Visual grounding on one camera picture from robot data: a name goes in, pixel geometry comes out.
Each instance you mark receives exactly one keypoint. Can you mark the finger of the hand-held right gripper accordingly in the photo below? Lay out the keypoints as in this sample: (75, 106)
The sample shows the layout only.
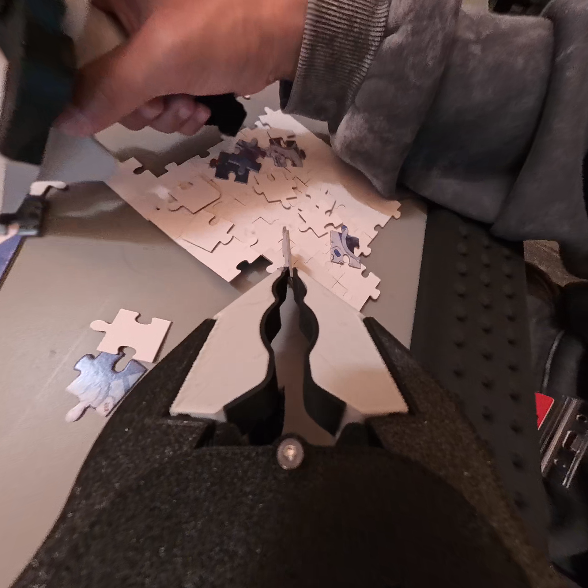
(36, 202)

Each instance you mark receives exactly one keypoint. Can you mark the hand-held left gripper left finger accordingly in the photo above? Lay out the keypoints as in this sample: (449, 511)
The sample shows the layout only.
(220, 363)

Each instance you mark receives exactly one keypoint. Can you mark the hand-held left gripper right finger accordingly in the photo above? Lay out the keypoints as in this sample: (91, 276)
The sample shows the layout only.
(358, 363)

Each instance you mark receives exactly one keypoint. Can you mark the white puzzle piece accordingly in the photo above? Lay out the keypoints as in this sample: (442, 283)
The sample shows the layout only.
(133, 335)

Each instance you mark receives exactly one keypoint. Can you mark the purple print puzzle piece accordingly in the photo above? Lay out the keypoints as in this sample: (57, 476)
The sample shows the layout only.
(103, 386)

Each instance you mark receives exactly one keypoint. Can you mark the thin puzzle piece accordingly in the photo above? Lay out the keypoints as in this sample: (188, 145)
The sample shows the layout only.
(287, 252)

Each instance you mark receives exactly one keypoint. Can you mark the sheet of joined puzzle pieces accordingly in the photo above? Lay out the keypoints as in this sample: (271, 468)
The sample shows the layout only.
(257, 216)

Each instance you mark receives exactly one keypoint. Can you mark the person's right hand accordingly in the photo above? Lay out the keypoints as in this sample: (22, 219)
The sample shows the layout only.
(206, 46)

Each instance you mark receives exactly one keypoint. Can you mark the white puzzle tray blue rim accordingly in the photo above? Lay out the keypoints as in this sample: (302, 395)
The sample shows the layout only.
(7, 257)

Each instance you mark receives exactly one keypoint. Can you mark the grey robot print puzzle piece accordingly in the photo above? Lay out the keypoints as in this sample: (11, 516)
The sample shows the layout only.
(343, 250)

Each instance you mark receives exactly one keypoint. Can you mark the red tag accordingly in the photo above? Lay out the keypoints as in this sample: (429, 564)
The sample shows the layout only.
(544, 409)

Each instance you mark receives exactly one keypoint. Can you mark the dark blue red-marked puzzle piece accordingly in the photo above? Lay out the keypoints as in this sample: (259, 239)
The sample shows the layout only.
(232, 167)

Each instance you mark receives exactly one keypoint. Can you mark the red-eyed robot print puzzle piece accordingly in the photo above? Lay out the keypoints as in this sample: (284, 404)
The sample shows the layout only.
(287, 154)

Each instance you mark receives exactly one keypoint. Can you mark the metal bracket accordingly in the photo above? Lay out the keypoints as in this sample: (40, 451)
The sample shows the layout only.
(565, 441)

